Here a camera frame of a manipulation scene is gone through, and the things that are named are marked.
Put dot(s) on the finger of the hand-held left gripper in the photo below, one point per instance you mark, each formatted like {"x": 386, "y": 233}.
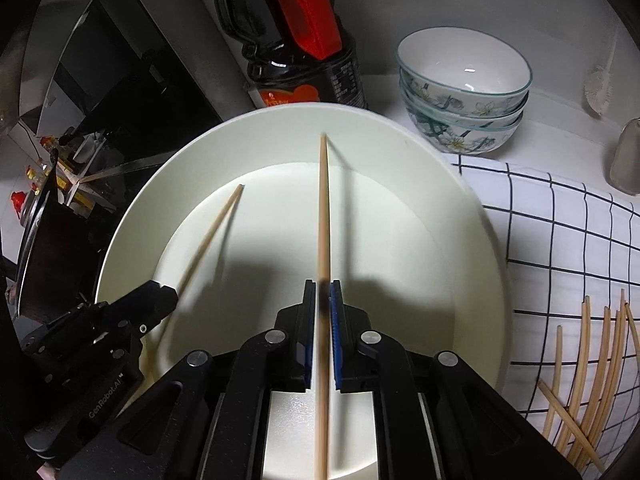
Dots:
{"x": 150, "y": 321}
{"x": 152, "y": 296}

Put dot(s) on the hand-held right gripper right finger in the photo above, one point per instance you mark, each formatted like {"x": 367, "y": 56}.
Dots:
{"x": 336, "y": 345}

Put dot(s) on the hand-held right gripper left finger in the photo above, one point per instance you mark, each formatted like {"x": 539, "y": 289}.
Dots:
{"x": 309, "y": 340}

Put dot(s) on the bamboo chopstick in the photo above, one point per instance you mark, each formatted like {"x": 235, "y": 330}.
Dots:
{"x": 324, "y": 210}
{"x": 215, "y": 230}

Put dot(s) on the white plastic basin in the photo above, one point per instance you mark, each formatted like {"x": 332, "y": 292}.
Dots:
{"x": 400, "y": 260}

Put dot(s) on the pile of bamboo chopsticks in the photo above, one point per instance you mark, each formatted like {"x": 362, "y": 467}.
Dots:
{"x": 586, "y": 310}

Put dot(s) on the black wok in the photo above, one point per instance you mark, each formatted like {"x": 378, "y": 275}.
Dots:
{"x": 50, "y": 250}

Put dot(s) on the seasoning rack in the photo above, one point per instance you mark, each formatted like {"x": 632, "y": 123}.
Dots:
{"x": 65, "y": 170}

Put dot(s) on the black range hood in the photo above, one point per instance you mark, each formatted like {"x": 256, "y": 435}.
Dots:
{"x": 140, "y": 85}

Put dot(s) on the white checked cloth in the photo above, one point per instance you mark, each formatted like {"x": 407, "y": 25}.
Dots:
{"x": 550, "y": 240}

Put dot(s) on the floral ceramic bowl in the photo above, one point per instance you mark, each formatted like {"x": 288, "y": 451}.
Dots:
{"x": 465, "y": 65}
{"x": 480, "y": 112}
{"x": 465, "y": 137}

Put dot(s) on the metal spatula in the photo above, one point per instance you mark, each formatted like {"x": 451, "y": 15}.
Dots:
{"x": 627, "y": 160}

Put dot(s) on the white dish brush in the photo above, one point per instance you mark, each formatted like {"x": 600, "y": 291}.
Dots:
{"x": 597, "y": 90}

